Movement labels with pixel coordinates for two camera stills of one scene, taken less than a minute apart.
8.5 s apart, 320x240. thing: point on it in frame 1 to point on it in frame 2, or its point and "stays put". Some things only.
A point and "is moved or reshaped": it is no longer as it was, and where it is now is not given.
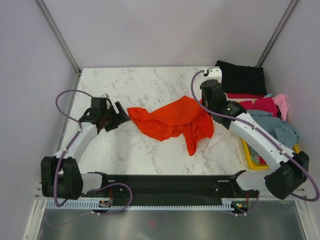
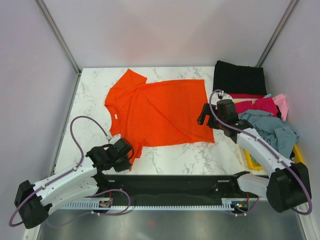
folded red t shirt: [245, 95] stays put
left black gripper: [119, 118] to [126, 165]
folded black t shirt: [242, 79] stays put
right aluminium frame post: [277, 33] stays put
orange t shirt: [185, 118] is moved or reshaped
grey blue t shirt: [282, 131] stays put
